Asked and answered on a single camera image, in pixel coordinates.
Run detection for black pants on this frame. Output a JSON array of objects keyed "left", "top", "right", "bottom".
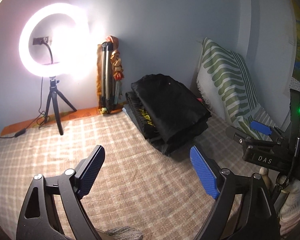
[{"left": 131, "top": 74, "right": 211, "bottom": 145}]

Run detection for grey gloved right hand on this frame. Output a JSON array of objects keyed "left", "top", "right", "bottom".
[{"left": 258, "top": 167, "right": 300, "bottom": 229}]

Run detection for grey folded garment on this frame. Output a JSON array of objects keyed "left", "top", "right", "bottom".
[{"left": 124, "top": 104, "right": 182, "bottom": 155}]

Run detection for beige plaid bed blanket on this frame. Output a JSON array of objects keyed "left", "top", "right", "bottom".
[{"left": 0, "top": 113, "right": 260, "bottom": 239}]

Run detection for folded silver tripod stand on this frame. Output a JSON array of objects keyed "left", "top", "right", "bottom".
[{"left": 101, "top": 41, "right": 113, "bottom": 113}]

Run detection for black yellow folded garment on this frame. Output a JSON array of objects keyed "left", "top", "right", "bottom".
[{"left": 125, "top": 91, "right": 165, "bottom": 145}]

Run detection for green leaf pattern pillow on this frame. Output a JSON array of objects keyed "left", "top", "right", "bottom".
[{"left": 196, "top": 38, "right": 275, "bottom": 141}]

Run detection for orange decorative hanging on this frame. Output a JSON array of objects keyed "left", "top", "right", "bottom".
[{"left": 108, "top": 36, "right": 124, "bottom": 105}]

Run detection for black camera box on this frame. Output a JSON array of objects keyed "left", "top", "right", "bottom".
[{"left": 290, "top": 89, "right": 300, "bottom": 144}]

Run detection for black power cable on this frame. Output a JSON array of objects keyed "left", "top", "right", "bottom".
[{"left": 0, "top": 77, "right": 52, "bottom": 138}]

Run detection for white ring light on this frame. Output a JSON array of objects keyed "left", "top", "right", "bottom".
[{"left": 19, "top": 3, "right": 95, "bottom": 77}]

